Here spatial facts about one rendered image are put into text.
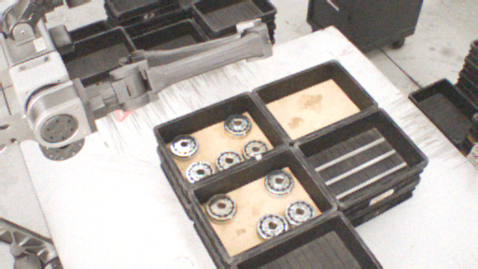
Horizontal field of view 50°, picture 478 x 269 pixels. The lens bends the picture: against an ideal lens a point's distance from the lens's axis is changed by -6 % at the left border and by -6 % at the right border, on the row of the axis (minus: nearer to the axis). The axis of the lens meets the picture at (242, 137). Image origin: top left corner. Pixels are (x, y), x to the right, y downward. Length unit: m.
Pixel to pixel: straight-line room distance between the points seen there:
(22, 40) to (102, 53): 1.56
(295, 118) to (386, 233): 0.56
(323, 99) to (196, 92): 0.56
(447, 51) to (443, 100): 0.85
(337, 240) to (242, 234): 0.31
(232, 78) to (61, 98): 1.26
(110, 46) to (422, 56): 2.09
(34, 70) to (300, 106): 1.14
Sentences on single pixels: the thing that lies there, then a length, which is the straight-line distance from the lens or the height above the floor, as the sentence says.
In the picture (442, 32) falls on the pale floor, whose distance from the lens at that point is 4.11.
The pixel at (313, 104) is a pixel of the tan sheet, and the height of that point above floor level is 0.83.
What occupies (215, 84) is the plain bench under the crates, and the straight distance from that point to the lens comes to 2.39.
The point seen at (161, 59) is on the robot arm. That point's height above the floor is 1.32.
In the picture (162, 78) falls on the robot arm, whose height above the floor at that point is 1.46.
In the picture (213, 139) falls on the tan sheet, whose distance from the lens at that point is 2.01.
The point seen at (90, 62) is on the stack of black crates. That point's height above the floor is 0.49.
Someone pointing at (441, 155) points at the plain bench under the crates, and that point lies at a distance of 2.28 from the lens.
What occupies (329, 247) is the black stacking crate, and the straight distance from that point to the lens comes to 1.78.
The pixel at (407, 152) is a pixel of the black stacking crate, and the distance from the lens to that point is 2.00.
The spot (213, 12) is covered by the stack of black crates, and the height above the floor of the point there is 0.49.
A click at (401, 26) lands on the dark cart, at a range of 3.62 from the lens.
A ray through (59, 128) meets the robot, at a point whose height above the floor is 1.45.
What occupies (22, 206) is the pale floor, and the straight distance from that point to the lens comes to 3.03.
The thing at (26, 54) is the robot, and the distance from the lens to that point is 1.39.
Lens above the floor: 2.37
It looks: 50 degrees down
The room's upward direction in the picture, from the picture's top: 1 degrees clockwise
